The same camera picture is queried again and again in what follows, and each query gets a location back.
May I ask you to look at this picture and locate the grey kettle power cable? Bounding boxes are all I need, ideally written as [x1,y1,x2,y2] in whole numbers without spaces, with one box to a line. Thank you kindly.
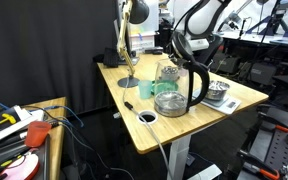
[121,76,172,180]

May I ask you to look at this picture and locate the white cardboard box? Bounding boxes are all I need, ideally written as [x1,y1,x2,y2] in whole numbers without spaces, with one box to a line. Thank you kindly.
[130,32,156,53]

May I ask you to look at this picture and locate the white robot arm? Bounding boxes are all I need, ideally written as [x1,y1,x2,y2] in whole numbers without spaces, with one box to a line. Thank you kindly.
[173,0,231,38]

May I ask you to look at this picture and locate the teal plastic cup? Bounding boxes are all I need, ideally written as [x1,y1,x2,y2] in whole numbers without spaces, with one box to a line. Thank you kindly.
[138,80,152,99]

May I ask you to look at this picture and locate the steel pot with lid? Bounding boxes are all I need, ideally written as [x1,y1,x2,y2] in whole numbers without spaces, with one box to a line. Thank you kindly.
[206,80,230,101]

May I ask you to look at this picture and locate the green plate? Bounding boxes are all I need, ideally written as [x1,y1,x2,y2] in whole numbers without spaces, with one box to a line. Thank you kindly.
[151,81,178,95]

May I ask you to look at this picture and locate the glass electric kettle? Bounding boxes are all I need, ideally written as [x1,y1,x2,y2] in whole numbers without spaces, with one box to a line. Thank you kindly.
[154,31,210,117]

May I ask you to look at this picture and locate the orange red cup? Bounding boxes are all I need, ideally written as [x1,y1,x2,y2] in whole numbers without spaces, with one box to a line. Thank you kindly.
[24,121,51,147]

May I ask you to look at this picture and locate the round grey black container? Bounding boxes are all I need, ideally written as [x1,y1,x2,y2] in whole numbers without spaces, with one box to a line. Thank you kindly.
[161,66,178,81]

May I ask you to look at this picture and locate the white kitchen scale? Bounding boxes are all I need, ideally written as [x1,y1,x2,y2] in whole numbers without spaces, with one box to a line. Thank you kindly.
[201,94,241,115]

